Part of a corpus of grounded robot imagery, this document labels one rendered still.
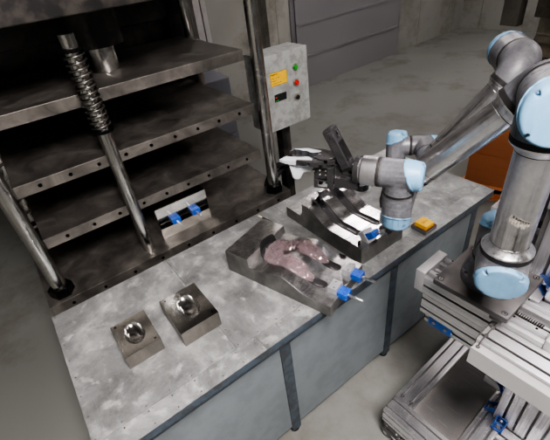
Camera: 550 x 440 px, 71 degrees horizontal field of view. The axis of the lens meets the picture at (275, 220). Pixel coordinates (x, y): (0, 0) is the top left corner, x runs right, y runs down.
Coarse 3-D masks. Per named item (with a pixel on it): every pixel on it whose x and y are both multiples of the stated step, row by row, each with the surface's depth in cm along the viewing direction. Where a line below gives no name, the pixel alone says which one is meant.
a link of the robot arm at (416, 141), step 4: (412, 136) 145; (416, 136) 145; (420, 136) 145; (424, 136) 144; (428, 136) 144; (432, 136) 143; (436, 136) 143; (412, 140) 144; (416, 140) 144; (420, 140) 143; (424, 140) 142; (428, 140) 142; (432, 140) 143; (412, 144) 144; (416, 144) 143; (420, 144) 141; (424, 144) 139; (412, 148) 144; (416, 148) 141; (412, 152) 145
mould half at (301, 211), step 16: (352, 192) 183; (288, 208) 190; (304, 208) 178; (320, 208) 175; (336, 208) 177; (368, 208) 178; (304, 224) 184; (320, 224) 172; (336, 224) 171; (352, 224) 169; (368, 224) 168; (336, 240) 167; (352, 240) 160; (384, 240) 163; (352, 256) 162; (368, 256) 161
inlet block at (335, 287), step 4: (336, 280) 144; (332, 284) 142; (336, 284) 142; (340, 284) 142; (328, 288) 142; (332, 288) 141; (336, 288) 140; (340, 288) 142; (344, 288) 142; (348, 288) 141; (332, 292) 142; (336, 292) 141; (340, 292) 140; (344, 292) 140; (348, 292) 140; (340, 296) 140; (344, 296) 139; (348, 296) 140; (352, 296) 139; (360, 300) 138
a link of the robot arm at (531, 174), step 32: (544, 64) 75; (544, 96) 67; (512, 128) 76; (544, 128) 69; (512, 160) 80; (544, 160) 74; (512, 192) 81; (544, 192) 79; (512, 224) 85; (480, 256) 94; (512, 256) 88; (480, 288) 95; (512, 288) 91
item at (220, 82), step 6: (204, 72) 378; (210, 72) 375; (216, 72) 373; (204, 78) 362; (210, 78) 360; (216, 78) 358; (222, 78) 356; (228, 78) 356; (210, 84) 351; (216, 84) 353; (222, 84) 356; (228, 84) 359; (222, 90) 359; (228, 90) 362; (234, 120) 381; (222, 126) 376; (228, 126) 380; (234, 126) 384; (228, 132) 383; (234, 132) 388
